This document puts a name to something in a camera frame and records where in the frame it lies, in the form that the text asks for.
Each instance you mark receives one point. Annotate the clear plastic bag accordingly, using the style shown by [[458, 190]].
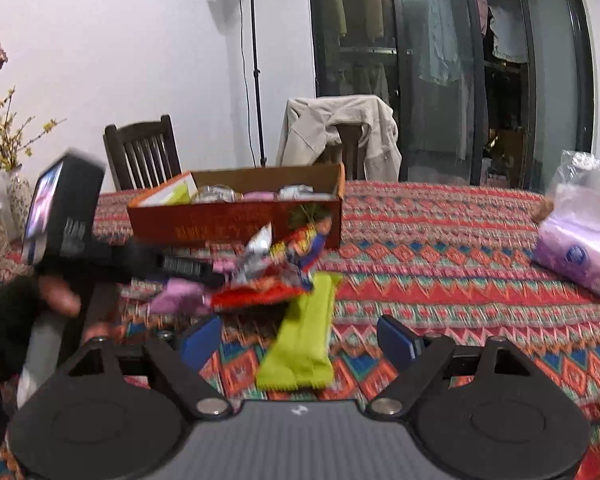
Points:
[[585, 180]]

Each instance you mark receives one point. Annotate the patterned vase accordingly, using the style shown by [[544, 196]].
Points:
[[20, 200]]

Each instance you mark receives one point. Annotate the dark framed glass door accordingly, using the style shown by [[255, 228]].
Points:
[[410, 110]]

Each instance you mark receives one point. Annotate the hanging light blue shirt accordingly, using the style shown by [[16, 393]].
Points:
[[440, 35]]

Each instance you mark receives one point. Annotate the beige jacket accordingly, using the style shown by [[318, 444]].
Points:
[[310, 125]]

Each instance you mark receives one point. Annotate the grey clear snack packet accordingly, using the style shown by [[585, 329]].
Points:
[[217, 193]]

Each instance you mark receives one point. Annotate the pink snack packet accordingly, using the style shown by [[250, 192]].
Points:
[[260, 195], [177, 297]]

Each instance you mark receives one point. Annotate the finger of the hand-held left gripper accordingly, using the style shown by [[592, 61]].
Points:
[[190, 269]]

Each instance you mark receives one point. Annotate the green snack packet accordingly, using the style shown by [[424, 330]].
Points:
[[300, 340]]

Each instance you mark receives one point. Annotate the black lamp stand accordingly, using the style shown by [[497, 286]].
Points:
[[254, 60]]

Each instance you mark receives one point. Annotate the red blue cartoon snack bag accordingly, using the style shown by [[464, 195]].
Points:
[[302, 247]]

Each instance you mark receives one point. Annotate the person's left hand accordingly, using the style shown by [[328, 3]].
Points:
[[60, 297]]

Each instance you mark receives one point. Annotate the yellow flower branches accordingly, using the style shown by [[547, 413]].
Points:
[[5, 135]]

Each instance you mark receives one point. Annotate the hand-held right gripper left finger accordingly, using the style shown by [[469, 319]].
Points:
[[202, 342]]

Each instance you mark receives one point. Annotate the hanging white garment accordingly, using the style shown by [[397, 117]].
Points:
[[507, 35]]

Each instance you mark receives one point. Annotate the purple tissue pack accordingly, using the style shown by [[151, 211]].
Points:
[[575, 255]]

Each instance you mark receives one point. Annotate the dark wooden chair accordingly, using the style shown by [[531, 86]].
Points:
[[145, 150], [352, 152]]

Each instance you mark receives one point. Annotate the red snack packet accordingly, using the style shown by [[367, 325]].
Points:
[[250, 298]]

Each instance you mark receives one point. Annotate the person's left forearm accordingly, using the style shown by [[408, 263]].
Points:
[[5, 330]]

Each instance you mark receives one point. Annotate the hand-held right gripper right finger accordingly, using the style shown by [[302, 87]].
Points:
[[397, 342]]

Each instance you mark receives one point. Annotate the red orange cardboard box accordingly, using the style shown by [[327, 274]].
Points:
[[220, 225]]

